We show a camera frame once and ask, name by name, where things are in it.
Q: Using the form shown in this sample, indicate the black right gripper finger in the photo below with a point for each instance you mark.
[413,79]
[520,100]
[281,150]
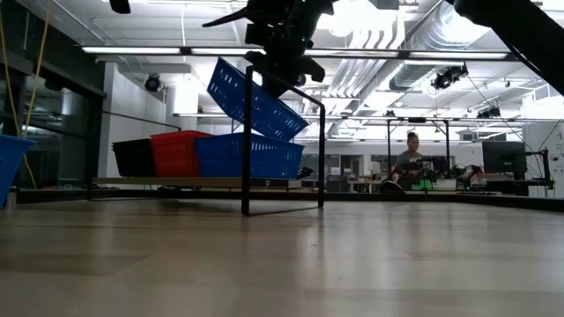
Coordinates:
[264,66]
[283,77]

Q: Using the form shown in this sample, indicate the blue plastic basket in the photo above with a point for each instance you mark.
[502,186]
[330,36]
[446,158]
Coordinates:
[229,94]
[13,167]
[224,156]

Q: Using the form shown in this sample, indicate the red plastic basket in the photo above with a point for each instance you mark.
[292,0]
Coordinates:
[176,158]

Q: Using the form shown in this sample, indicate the black plastic basket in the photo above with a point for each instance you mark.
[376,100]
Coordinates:
[132,140]
[132,160]

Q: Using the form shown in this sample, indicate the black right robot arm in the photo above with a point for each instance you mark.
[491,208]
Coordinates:
[520,31]

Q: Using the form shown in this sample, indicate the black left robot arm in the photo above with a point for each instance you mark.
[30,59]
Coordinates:
[120,5]

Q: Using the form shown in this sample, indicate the black ceiling spotlight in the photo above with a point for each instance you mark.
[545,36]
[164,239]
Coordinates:
[489,113]
[447,78]
[152,83]

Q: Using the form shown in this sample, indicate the thin black bent rod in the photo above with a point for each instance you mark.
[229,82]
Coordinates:
[141,120]

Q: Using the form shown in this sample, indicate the person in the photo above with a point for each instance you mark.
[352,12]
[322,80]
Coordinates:
[407,160]

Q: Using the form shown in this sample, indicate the green object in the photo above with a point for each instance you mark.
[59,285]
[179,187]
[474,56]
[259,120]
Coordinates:
[423,185]

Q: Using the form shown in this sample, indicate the distant black robot arms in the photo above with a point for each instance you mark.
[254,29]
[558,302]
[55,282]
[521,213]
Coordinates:
[467,174]

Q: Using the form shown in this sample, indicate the black computer monitor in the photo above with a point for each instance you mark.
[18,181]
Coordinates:
[504,158]

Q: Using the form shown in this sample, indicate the distant dark table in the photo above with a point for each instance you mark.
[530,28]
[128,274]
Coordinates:
[506,187]

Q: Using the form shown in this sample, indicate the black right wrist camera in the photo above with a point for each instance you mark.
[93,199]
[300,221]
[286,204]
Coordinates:
[308,70]

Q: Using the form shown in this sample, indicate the black distant rig frame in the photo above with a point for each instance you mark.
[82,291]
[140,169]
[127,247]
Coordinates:
[416,120]

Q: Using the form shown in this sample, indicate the wooden shelf with black frame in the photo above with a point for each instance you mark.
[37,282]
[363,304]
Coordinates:
[176,182]

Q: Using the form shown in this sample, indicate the silver ceiling duct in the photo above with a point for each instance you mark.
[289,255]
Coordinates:
[440,31]

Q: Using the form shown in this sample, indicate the black aluminium table frame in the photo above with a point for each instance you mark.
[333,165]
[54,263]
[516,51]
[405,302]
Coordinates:
[396,196]

